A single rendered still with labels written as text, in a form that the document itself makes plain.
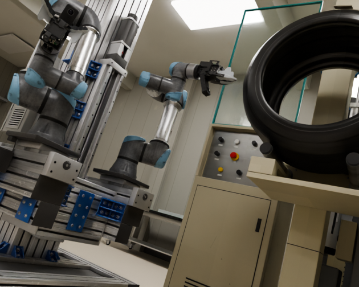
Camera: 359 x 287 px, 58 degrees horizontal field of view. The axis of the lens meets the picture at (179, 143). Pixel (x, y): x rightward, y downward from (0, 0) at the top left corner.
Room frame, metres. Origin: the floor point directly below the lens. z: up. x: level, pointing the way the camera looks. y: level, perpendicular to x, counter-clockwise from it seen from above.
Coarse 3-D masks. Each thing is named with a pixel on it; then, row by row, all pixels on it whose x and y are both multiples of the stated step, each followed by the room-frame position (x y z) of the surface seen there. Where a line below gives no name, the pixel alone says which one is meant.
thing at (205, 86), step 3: (201, 75) 1.38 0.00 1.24; (204, 75) 1.37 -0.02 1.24; (201, 78) 1.38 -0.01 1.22; (204, 78) 1.37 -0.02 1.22; (201, 81) 1.38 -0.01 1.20; (204, 81) 1.37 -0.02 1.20; (207, 81) 1.39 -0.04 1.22; (201, 84) 1.37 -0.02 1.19; (204, 84) 1.37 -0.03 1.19; (207, 84) 1.38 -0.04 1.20; (204, 87) 1.36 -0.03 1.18; (207, 87) 1.37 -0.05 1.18; (204, 90) 1.36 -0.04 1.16; (207, 90) 1.36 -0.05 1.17; (204, 93) 1.37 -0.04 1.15; (207, 93) 1.37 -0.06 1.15
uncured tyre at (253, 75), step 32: (288, 32) 1.07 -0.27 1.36; (320, 32) 1.15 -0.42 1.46; (352, 32) 1.09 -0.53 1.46; (256, 64) 1.12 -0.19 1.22; (288, 64) 1.31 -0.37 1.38; (320, 64) 1.26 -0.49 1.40; (352, 64) 1.20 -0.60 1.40; (256, 96) 1.10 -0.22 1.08; (256, 128) 1.13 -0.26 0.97; (288, 128) 1.03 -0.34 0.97; (320, 128) 0.97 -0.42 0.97; (352, 128) 0.92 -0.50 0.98; (288, 160) 1.17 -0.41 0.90; (320, 160) 1.03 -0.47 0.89
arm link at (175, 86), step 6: (174, 78) 1.45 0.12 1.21; (180, 78) 1.44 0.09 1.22; (162, 84) 1.45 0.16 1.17; (168, 84) 1.45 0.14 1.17; (174, 84) 1.45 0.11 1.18; (180, 84) 1.45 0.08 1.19; (162, 90) 1.47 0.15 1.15; (168, 90) 1.46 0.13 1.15; (174, 90) 1.46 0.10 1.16; (180, 90) 1.46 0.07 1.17; (168, 96) 1.47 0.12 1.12; (174, 96) 1.46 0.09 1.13; (180, 96) 1.48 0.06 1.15
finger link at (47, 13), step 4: (44, 0) 0.87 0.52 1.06; (48, 0) 0.89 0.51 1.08; (44, 4) 0.89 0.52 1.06; (48, 4) 0.90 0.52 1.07; (40, 8) 0.90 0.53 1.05; (44, 8) 0.91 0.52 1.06; (48, 8) 0.91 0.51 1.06; (40, 12) 0.91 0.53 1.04; (44, 12) 0.92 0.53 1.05; (48, 12) 0.93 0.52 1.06; (52, 12) 0.93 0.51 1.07; (40, 16) 0.92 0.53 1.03; (44, 16) 0.93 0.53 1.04; (48, 16) 0.94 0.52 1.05; (52, 16) 0.94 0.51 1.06; (48, 20) 0.96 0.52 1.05
